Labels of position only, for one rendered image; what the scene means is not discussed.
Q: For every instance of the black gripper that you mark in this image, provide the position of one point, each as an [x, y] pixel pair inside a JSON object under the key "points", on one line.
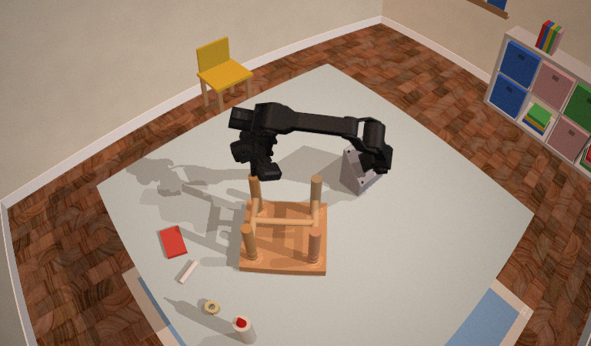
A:
{"points": [[265, 171]]}

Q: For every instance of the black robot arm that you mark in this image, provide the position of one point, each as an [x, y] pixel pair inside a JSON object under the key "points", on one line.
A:
{"points": [[278, 119]]}

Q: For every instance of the tan wooden stool legs with crossbar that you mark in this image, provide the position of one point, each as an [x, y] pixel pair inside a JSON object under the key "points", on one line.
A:
{"points": [[315, 233]]}

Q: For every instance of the tan roll of masking tape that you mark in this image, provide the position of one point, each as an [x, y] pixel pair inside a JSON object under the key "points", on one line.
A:
{"points": [[215, 311]]}

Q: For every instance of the orange-brown wooden stool seat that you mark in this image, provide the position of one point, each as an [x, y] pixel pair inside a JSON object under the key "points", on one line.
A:
{"points": [[283, 249]]}

